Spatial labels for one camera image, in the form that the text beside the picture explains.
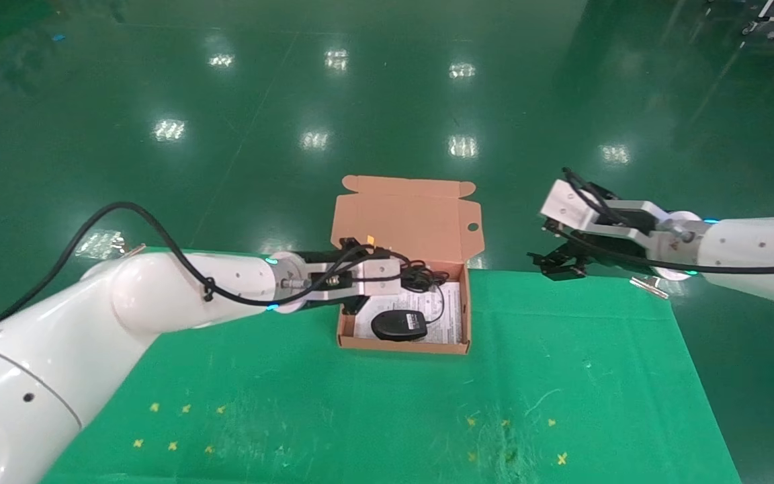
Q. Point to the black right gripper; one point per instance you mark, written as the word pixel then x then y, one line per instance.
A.
pixel 602 254

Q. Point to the brown cardboard box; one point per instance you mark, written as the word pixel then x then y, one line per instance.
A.
pixel 407 215

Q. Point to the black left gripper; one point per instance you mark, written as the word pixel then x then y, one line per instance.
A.
pixel 320 258

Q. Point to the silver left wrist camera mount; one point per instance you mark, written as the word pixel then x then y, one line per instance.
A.
pixel 380 275

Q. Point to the silver metal clip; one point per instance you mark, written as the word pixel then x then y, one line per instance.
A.
pixel 137 249
pixel 649 286

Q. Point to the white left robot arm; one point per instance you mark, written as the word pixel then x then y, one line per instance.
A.
pixel 91 336

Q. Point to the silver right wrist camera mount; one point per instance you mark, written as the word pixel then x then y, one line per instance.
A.
pixel 572 205

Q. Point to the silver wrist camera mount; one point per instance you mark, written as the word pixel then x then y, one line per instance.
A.
pixel 572 205
pixel 380 275

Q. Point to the green table cloth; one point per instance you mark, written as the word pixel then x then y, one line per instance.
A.
pixel 360 417

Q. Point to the white printed paper sheet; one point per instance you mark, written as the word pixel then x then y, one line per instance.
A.
pixel 451 316

